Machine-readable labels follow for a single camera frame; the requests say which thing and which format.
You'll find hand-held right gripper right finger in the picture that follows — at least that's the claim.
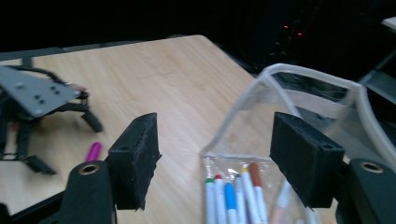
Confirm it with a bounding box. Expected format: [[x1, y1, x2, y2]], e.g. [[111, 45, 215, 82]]
[[269, 111, 347, 209]]

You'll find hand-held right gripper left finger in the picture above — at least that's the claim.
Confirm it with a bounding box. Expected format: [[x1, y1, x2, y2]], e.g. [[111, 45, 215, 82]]
[[106, 112, 163, 211]]

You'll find magenta-capped white marker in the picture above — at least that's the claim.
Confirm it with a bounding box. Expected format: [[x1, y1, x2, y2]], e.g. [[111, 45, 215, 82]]
[[85, 141, 104, 163]]

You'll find pink-capped white marker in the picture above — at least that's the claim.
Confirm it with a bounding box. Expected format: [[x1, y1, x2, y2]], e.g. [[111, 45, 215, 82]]
[[270, 179, 294, 224]]

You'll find brown-capped white marker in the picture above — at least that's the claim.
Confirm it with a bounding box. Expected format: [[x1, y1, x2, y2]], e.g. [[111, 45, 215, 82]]
[[247, 161, 269, 224]]

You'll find clear plastic pouch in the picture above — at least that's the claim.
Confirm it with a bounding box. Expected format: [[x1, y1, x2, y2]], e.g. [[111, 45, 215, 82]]
[[199, 63, 396, 224]]

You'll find yellow-capped white marker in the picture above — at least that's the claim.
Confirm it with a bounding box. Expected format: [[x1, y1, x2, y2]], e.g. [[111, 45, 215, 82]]
[[240, 166, 263, 224]]

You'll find dark green-capped white marker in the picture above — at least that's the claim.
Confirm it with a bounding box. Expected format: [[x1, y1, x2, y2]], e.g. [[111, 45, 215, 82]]
[[233, 173, 248, 224]]

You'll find light blue-capped white marker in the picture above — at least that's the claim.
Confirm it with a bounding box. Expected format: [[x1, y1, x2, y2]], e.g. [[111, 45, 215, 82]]
[[223, 182, 240, 224]]

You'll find light green-capped white marker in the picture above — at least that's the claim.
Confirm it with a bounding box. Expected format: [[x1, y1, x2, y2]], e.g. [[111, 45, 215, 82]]
[[204, 176, 217, 224]]

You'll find red-capped white marker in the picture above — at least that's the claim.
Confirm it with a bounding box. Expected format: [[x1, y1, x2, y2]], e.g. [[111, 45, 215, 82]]
[[214, 174, 226, 224]]

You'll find grey tape strip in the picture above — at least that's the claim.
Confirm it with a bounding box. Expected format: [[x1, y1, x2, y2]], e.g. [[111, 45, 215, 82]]
[[21, 55, 35, 68]]

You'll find dark equipment rack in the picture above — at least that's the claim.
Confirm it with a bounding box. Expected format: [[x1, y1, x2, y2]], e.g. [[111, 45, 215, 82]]
[[236, 8, 316, 68]]

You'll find left hand-held gripper cable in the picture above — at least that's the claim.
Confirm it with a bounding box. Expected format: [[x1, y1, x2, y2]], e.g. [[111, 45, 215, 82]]
[[12, 64, 69, 86]]

